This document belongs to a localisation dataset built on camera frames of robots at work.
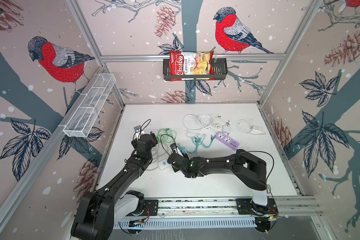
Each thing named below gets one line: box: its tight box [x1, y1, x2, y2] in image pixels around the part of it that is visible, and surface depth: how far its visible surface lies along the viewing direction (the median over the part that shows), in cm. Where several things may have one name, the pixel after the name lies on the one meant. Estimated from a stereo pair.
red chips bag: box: [169, 50, 215, 82], surface depth 90 cm
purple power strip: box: [215, 131, 240, 151], surface depth 98 cm
